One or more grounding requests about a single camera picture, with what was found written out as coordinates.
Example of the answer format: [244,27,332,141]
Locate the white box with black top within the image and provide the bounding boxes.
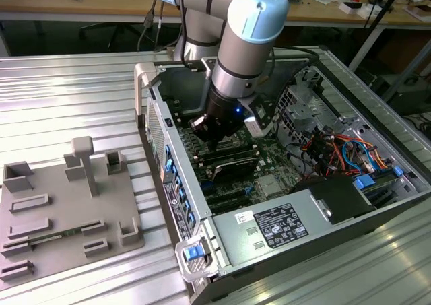
[339,1,372,18]

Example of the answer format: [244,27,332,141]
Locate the black expansion slot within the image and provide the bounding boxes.
[205,187,253,215]

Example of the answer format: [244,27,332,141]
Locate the blue disk carrier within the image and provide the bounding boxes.
[353,174,376,190]

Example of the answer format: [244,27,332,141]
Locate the perforated metal drive cage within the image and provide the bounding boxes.
[273,84,338,141]

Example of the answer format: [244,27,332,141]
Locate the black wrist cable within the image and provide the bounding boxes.
[265,46,321,81]

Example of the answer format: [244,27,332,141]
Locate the grey handle with blue latch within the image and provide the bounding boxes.
[174,236,220,284]

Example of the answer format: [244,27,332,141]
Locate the grey parts rack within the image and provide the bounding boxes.
[0,135,146,287]

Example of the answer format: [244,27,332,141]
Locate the black graphics card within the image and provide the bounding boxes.
[201,155,259,187]

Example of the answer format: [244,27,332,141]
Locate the blue wire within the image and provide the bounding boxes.
[341,139,376,175]

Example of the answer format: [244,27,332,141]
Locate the blue card retainer clips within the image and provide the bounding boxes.
[164,145,197,226]

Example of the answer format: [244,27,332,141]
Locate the silver chipset heatsink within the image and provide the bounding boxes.
[257,176,282,197]

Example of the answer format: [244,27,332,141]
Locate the black chair base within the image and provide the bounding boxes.
[79,22,146,52]

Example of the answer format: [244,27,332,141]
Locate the black plastic air shroud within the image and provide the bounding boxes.
[291,175,376,226]

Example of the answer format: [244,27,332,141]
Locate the black hanging cable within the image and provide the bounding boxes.
[137,0,166,53]

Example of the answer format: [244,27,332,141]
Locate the plain grey case handle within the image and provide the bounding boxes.
[133,62,160,116]

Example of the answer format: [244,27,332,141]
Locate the red orange wire bundle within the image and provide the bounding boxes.
[301,131,395,178]

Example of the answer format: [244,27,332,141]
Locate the black computer on floor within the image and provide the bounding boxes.
[386,78,431,116]

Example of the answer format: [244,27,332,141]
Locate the grey power supply unit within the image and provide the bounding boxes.
[211,189,333,269]

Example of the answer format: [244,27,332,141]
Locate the green RAM stick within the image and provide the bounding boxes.
[28,228,84,244]

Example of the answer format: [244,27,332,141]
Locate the open grey PC case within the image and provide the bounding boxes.
[133,55,431,305]

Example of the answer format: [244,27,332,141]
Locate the green motherboard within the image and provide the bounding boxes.
[174,104,306,215]

